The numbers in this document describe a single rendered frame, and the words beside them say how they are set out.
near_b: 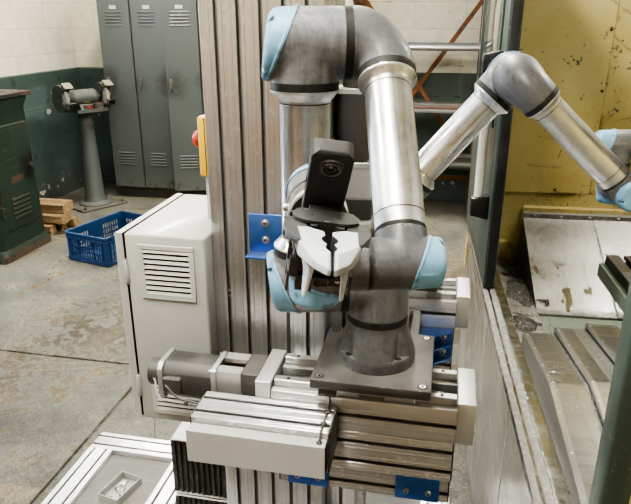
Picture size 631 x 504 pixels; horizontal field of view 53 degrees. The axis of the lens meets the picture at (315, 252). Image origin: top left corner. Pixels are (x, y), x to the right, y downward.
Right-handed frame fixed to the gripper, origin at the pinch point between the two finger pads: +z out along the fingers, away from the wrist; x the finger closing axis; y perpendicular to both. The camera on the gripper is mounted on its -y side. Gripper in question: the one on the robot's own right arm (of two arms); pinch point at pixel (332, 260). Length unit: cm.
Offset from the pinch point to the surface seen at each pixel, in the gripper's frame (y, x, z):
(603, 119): 1, -126, -201
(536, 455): 59, -56, -55
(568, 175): 26, -119, -203
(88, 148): 115, 170, -533
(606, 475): 29, -40, -11
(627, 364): 12.9, -38.3, -10.7
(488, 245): 41, -69, -143
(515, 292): 68, -95, -169
